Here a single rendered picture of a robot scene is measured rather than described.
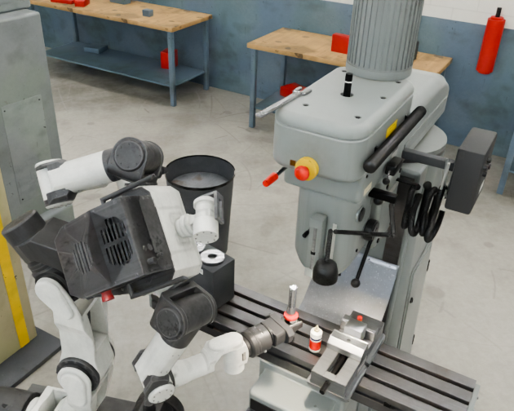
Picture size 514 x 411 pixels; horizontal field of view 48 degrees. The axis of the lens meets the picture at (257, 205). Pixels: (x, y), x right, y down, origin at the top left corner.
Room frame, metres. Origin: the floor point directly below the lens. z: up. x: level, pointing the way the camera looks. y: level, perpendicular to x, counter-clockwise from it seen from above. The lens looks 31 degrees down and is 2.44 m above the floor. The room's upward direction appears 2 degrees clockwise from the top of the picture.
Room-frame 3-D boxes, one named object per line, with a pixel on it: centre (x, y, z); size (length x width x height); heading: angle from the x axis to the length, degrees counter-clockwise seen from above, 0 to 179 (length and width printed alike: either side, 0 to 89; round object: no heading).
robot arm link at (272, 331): (1.37, -0.05, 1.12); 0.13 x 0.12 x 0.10; 39
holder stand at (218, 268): (1.75, 0.20, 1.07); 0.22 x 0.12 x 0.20; 51
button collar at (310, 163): (1.32, -0.12, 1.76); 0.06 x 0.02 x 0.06; 61
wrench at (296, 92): (1.43, -0.06, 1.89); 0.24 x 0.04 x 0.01; 148
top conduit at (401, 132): (1.48, -0.38, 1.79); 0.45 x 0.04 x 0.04; 151
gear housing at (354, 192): (1.56, -0.26, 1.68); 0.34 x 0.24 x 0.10; 151
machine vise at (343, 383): (1.43, -0.33, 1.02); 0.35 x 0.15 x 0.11; 150
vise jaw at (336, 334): (1.41, -0.32, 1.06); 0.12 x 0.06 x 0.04; 60
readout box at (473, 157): (1.62, -0.67, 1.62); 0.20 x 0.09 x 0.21; 151
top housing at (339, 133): (1.53, -0.24, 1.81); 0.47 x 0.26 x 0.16; 151
